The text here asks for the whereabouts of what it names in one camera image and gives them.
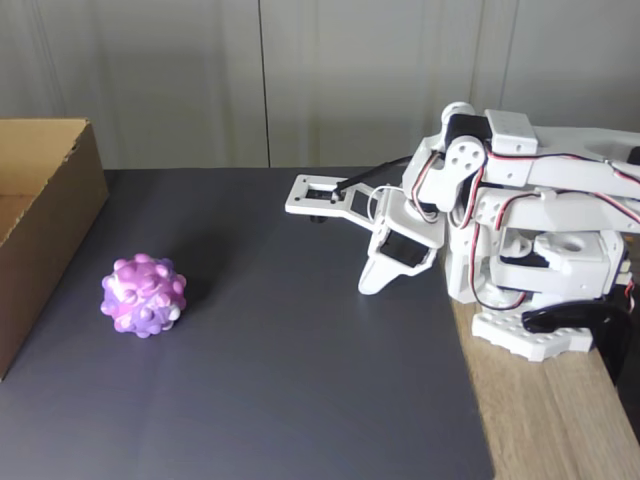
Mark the pink purple bumpy ball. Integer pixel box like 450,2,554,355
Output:
99,252,189,339

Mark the brown cardboard box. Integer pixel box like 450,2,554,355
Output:
0,117,111,384

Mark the dark grey table mat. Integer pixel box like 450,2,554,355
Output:
0,167,497,480

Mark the black table clamp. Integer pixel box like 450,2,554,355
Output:
521,298,634,387

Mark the black camera cable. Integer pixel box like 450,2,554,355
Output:
331,155,415,194

